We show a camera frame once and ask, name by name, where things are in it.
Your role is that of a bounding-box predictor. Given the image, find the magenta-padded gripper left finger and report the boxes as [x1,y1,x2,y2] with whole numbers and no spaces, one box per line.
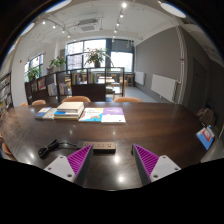
[43,144,94,187]

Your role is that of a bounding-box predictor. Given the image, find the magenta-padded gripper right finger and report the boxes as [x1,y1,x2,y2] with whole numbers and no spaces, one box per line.
[131,143,182,186]

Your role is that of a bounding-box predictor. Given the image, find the black power strip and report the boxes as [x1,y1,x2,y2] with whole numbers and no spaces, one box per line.
[77,140,117,155]

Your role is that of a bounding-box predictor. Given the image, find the blue and red booklet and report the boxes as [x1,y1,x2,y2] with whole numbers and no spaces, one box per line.
[195,125,216,151]

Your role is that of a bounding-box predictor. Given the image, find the blue flat book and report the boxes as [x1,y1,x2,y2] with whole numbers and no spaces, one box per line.
[34,106,53,120]

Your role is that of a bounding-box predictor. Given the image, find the cream thick book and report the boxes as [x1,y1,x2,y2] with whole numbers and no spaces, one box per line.
[56,101,85,114]

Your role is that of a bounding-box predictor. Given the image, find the purple paperback book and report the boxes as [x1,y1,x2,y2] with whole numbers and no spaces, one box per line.
[100,106,127,125]

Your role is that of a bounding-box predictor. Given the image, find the large white radiator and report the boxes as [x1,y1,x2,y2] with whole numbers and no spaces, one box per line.
[150,73,178,103]

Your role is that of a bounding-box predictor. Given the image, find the dark wooden shelf unit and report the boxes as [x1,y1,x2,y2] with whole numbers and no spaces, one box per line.
[24,66,126,104]

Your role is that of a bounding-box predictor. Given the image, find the dark grey door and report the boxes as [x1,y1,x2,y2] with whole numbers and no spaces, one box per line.
[189,58,208,114]

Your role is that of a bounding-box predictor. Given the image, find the small white radiator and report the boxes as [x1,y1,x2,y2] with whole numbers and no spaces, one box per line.
[134,70,146,86]

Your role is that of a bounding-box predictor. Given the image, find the small potted plant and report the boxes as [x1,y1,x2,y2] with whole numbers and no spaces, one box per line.
[26,65,42,81]

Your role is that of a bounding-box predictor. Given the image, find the medium potted plant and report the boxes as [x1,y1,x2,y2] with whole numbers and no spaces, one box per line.
[49,55,67,71]

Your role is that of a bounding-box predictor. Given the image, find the large potted plant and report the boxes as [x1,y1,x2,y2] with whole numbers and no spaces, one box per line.
[83,47,110,69]

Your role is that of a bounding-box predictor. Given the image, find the ceiling air conditioner unit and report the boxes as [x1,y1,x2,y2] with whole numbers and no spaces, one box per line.
[76,18,101,34]

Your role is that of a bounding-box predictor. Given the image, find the ceiling spotlights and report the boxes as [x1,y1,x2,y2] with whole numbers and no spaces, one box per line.
[41,1,129,39]

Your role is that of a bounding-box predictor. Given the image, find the black power strip cable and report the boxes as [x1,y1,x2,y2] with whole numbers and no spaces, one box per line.
[37,138,79,160]

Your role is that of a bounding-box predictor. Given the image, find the wall bookshelf with books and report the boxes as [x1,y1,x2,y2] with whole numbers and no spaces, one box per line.
[0,72,14,116]

